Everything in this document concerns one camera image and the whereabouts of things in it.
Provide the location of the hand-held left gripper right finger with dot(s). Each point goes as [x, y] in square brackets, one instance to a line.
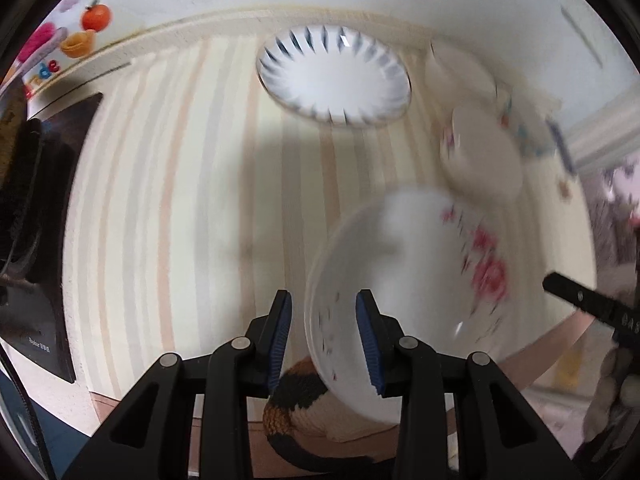
[367, 345]

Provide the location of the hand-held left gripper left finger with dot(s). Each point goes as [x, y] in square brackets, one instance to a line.
[280, 340]

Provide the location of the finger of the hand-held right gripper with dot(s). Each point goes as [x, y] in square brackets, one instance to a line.
[590, 302]

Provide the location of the white floral deep plate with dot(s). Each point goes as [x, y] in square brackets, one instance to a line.
[415, 270]
[482, 160]

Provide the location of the white bowl blue rim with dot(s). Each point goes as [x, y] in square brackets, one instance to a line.
[460, 72]

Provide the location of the white blue-striped plate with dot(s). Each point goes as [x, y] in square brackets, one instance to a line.
[332, 77]

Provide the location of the person's right hand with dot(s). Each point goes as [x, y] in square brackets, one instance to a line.
[607, 395]

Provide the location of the striped cat tablecloth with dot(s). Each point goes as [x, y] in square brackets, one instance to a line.
[200, 210]

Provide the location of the black cooktop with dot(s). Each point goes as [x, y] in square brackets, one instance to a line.
[50, 240]

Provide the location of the colourful letter wall sticker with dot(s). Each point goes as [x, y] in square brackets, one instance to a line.
[45, 72]

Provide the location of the gold ingot wall sticker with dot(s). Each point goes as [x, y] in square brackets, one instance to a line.
[78, 44]

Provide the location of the orange fruit wall sticker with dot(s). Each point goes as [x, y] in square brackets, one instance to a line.
[96, 16]

